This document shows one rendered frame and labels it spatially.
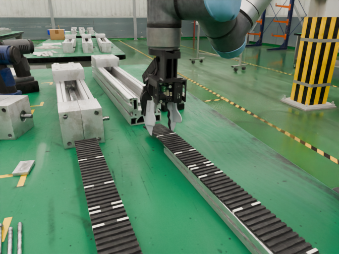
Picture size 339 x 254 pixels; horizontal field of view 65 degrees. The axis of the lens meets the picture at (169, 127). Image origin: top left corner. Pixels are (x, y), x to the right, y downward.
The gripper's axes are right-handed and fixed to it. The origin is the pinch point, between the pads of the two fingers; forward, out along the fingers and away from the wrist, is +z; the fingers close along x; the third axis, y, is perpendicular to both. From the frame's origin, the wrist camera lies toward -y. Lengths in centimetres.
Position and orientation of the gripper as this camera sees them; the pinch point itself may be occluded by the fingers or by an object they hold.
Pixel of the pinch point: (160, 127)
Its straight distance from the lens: 69.1
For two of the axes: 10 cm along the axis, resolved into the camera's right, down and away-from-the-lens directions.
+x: 9.2, -1.3, 3.6
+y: 3.8, 3.5, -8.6
